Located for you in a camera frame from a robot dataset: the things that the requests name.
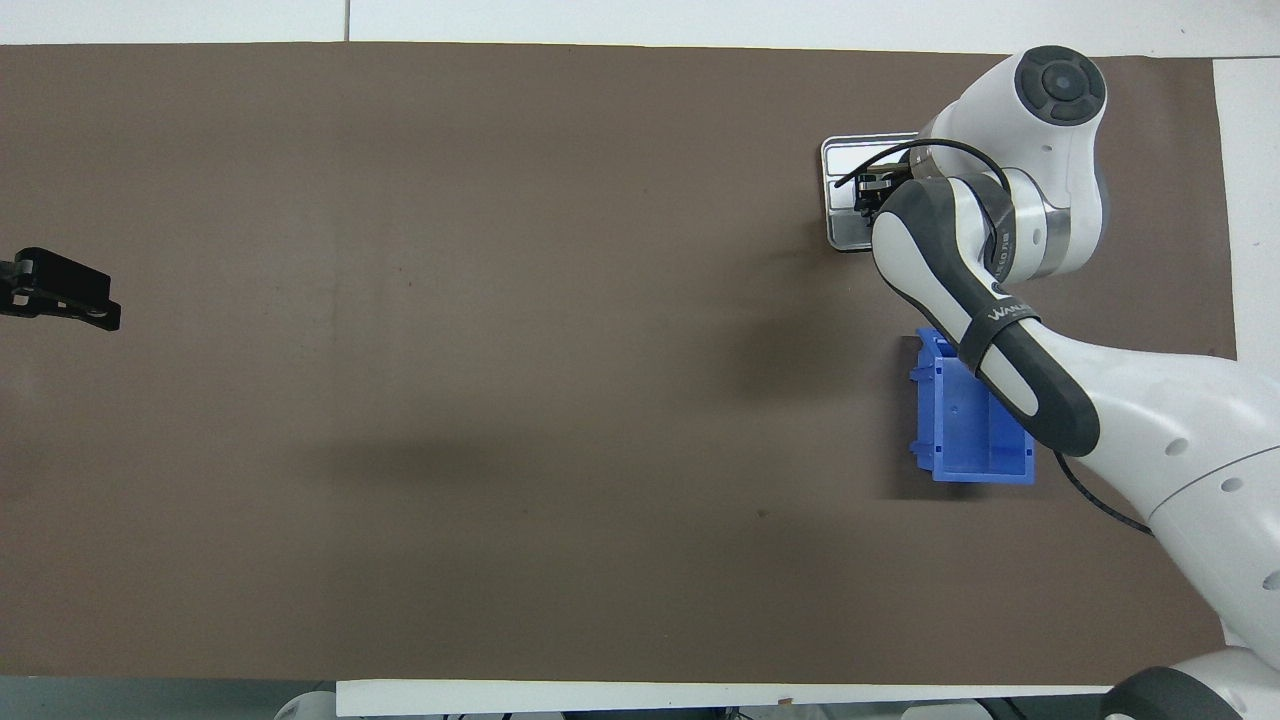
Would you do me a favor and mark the brown table mat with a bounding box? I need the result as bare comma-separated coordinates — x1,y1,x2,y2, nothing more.
0,42,1259,689

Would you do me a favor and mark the blue plastic bin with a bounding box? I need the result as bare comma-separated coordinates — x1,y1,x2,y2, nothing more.
908,327,1037,486

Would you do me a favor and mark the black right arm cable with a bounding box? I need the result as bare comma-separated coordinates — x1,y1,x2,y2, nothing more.
833,138,1158,536

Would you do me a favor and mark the grey metal tray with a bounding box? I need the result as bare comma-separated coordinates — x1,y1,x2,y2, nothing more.
821,133,926,253

